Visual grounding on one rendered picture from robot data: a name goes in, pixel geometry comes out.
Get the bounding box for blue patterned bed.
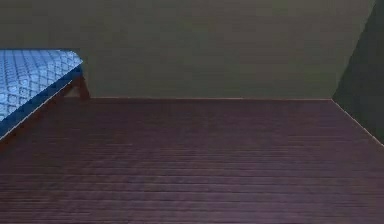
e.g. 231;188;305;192
0;49;91;148

